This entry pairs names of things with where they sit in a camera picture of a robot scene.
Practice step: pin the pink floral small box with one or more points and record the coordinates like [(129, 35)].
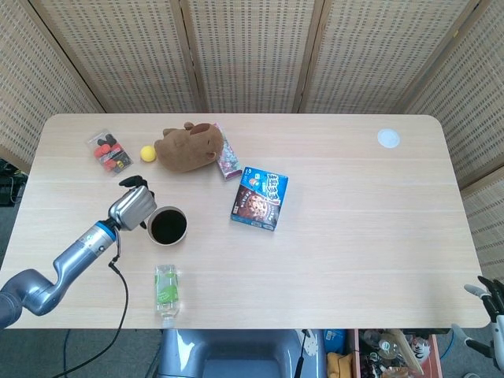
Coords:
[(229, 157)]

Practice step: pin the black coffee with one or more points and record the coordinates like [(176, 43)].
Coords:
[(169, 226)]

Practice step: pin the grey robot torso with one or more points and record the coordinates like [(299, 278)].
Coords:
[(236, 354)]

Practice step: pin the clear box of red and black pieces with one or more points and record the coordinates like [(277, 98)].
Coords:
[(109, 153)]

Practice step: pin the white perforated bracket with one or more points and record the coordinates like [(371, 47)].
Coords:
[(311, 342)]

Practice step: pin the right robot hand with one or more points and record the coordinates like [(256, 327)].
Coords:
[(497, 307)]

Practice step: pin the red crate of clutter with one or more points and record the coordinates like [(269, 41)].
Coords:
[(393, 354)]

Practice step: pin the woven bamboo screen panel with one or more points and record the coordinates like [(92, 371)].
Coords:
[(468, 98), (378, 55), (252, 51), (35, 90), (488, 220), (130, 55)]

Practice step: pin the yellow ball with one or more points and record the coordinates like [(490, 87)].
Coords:
[(149, 154)]

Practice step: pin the brown capybara plush toy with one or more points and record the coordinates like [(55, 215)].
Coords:
[(185, 151)]

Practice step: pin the yellow cloth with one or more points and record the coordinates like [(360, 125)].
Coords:
[(340, 366)]

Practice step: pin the blue chocolate cookie box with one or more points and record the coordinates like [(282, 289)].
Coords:
[(258, 201)]

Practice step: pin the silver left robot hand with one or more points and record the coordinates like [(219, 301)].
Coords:
[(134, 208)]

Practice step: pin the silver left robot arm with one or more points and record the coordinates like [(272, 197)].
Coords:
[(71, 258)]

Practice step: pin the clear bottle with green label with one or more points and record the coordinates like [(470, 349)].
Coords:
[(167, 289)]

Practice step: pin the white ceramic bowl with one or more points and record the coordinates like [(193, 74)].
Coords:
[(149, 232)]

